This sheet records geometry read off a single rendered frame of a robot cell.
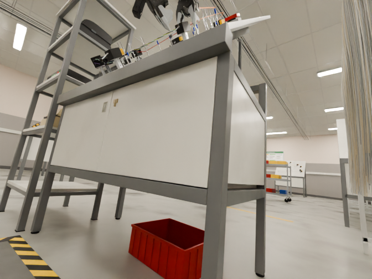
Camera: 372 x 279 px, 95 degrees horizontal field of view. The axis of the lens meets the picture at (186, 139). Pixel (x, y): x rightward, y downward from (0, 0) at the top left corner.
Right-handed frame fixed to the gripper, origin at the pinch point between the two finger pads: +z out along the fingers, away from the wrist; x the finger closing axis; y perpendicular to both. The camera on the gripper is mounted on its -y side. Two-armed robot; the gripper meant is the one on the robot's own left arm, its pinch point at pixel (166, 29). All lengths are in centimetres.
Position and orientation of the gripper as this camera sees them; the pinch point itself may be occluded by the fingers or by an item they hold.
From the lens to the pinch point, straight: 87.2
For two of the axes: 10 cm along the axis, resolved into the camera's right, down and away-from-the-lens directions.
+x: -0.9, -1.8, 9.8
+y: 8.1, -5.8, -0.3
